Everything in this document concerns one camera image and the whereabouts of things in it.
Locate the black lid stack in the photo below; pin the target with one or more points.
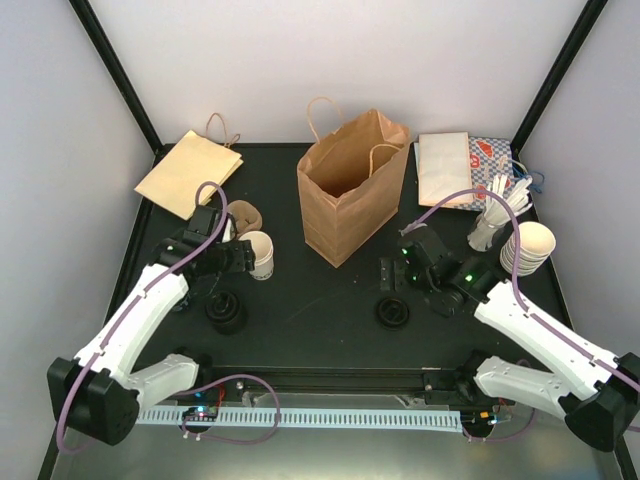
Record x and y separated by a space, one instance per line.
226 312
392 313

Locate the stack of white paper cups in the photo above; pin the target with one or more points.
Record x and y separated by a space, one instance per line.
537 242

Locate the black frame post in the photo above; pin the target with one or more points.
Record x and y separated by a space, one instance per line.
102 45
579 33

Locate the light blue cable duct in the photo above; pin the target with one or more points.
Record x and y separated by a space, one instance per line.
371 419

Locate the brown kraft paper bag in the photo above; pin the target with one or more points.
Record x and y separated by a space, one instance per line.
350 183

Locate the black lid stack right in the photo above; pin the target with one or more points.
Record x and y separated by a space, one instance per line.
392 313

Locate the tan paper bag with handles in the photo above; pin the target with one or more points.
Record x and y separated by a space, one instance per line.
192 161

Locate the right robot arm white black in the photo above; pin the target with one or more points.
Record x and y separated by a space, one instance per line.
593 390

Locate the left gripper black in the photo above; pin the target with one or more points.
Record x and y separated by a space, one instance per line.
243 259

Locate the stacked pulp cup carriers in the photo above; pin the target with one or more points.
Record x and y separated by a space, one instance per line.
247 217

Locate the white paper bag brown trim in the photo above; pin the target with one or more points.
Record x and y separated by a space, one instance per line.
443 166

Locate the bundle of white straws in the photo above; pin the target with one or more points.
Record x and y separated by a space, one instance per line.
495 216

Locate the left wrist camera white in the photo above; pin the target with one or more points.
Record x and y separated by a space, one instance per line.
229 233

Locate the black frame post right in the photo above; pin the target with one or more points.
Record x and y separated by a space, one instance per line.
579 33

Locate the white paper cup black print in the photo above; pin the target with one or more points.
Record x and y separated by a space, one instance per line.
263 249

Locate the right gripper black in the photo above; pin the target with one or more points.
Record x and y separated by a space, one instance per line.
385 265

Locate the black lid stack left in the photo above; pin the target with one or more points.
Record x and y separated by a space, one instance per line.
226 312

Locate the blue checkered paper bag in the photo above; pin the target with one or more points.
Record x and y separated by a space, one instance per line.
492 156

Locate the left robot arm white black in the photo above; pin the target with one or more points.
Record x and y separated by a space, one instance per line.
99 392

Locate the black frame post left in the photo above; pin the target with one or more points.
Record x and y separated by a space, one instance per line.
102 45

